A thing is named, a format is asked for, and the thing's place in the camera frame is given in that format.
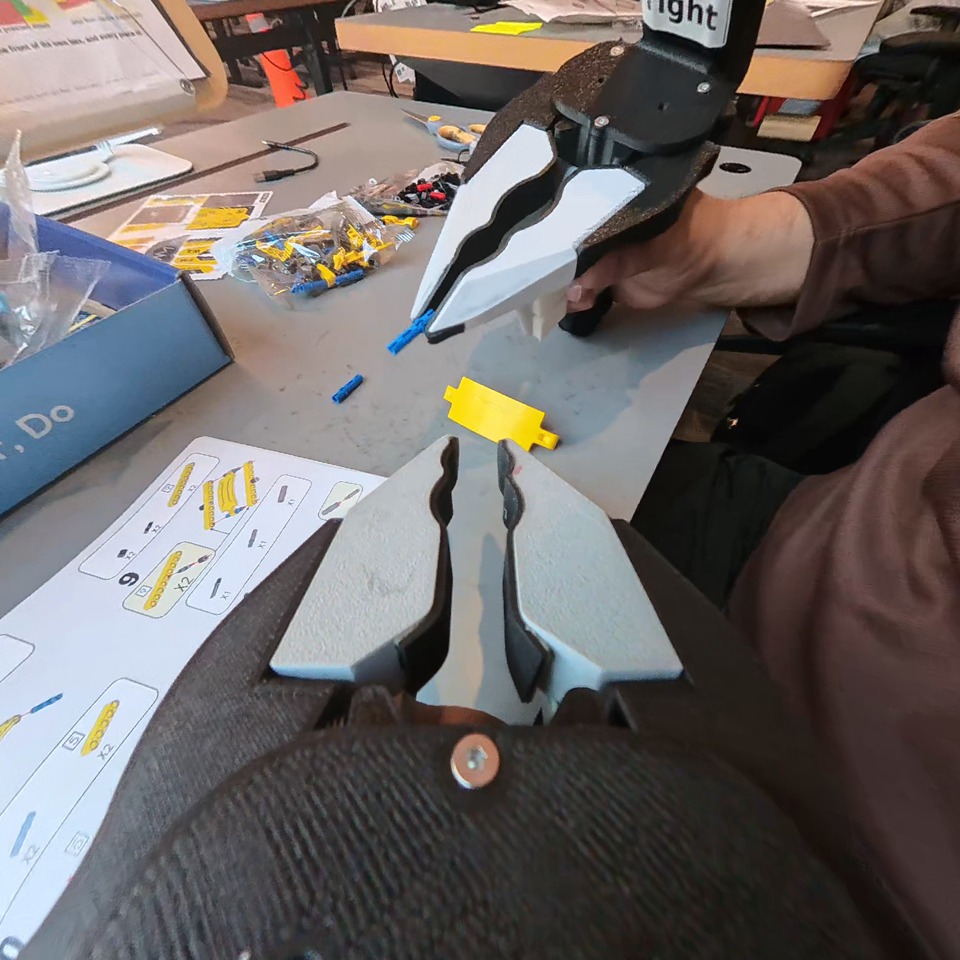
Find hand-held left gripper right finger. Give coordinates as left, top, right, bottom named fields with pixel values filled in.
left=496, top=438, right=685, bottom=725

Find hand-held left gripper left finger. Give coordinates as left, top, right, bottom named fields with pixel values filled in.
left=270, top=436, right=460, bottom=702

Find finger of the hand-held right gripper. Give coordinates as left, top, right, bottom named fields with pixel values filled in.
left=411, top=122, right=558, bottom=320
left=426, top=165, right=648, bottom=345

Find yellow curved arc beam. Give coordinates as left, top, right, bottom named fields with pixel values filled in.
left=444, top=377, right=561, bottom=451

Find clear bag yellow grey parts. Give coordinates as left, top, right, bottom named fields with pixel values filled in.
left=213, top=198, right=417, bottom=301

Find blue cardboard kit box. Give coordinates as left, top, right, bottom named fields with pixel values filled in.
left=0, top=202, right=235, bottom=519

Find clear bag yellow gear parts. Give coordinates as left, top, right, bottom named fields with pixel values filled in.
left=0, top=131, right=114, bottom=369

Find person's right forearm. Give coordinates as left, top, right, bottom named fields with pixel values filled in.
left=731, top=112, right=960, bottom=346

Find wooden-edged background desk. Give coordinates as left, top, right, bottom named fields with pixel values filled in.
left=335, top=0, right=886, bottom=102

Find grey desk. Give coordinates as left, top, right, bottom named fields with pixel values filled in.
left=0, top=91, right=805, bottom=721

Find person's right hand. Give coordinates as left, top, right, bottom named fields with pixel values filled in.
left=566, top=187, right=815, bottom=316

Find clear bag black red parts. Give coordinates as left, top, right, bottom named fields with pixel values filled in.
left=352, top=171, right=466, bottom=219

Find orange plastic object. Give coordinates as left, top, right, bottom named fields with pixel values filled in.
left=258, top=48, right=310, bottom=110

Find instruction booklet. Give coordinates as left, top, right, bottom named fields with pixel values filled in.
left=0, top=436, right=387, bottom=946

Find person's brown shirt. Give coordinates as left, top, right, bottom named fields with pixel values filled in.
left=727, top=390, right=960, bottom=960

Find yellow black sticker sheet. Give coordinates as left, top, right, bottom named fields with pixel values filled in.
left=108, top=191, right=273, bottom=282

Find wooden document stand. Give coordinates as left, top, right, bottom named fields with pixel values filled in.
left=0, top=0, right=230, bottom=219

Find black usb cable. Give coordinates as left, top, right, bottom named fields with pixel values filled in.
left=253, top=138, right=320, bottom=185

